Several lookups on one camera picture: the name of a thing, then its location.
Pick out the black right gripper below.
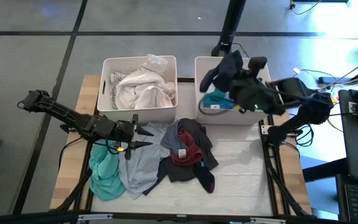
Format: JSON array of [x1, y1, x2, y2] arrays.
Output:
[[228, 55, 287, 116]]

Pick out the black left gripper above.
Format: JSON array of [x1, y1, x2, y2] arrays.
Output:
[[103, 113, 155, 161]]

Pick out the light blue patterned garment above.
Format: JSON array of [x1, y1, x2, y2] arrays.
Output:
[[118, 121, 172, 200]]

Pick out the slate blue garment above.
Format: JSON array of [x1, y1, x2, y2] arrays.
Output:
[[160, 119, 185, 153]]

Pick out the navy garment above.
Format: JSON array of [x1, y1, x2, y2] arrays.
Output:
[[199, 49, 245, 93]]

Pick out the blue cloth garment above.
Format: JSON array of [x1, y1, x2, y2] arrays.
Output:
[[202, 88, 236, 110]]

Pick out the plain white garment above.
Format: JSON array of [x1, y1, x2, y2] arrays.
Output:
[[115, 68, 176, 110]]

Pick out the black garment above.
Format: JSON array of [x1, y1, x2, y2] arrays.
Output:
[[142, 155, 198, 197]]

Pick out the teal garment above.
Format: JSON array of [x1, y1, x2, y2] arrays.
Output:
[[88, 139, 127, 202]]

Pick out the maroon garment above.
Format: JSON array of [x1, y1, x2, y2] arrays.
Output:
[[169, 128, 203, 167]]

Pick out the white garment grey print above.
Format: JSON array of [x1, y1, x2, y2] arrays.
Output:
[[109, 72, 127, 110]]

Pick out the dark grey garment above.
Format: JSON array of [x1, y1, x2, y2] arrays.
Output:
[[178, 117, 219, 171]]

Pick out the sheer white garment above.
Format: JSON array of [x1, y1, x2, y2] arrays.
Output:
[[144, 54, 169, 74]]

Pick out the black sock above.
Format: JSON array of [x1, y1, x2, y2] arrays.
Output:
[[193, 161, 216, 194]]

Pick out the white perforated plastic bin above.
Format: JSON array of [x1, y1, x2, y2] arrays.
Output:
[[96, 55, 179, 124], [193, 55, 276, 126]]

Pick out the black pole stand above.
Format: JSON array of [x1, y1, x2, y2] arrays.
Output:
[[211, 0, 247, 57]]

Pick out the black stand legs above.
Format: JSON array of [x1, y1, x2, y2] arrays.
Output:
[[318, 60, 358, 85]]

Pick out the black floor cable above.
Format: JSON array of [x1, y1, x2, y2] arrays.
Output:
[[231, 42, 250, 57]]

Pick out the black coiled cable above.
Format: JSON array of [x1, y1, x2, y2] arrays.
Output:
[[294, 123, 316, 147]]

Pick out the yellow cable connector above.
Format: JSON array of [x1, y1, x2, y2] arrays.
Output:
[[327, 95, 339, 109]]

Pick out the silver aluminium frame bracket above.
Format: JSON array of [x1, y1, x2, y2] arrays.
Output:
[[249, 217, 287, 224], [77, 213, 114, 223]]

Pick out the beige floor cable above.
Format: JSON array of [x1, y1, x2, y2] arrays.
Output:
[[290, 0, 323, 16]]

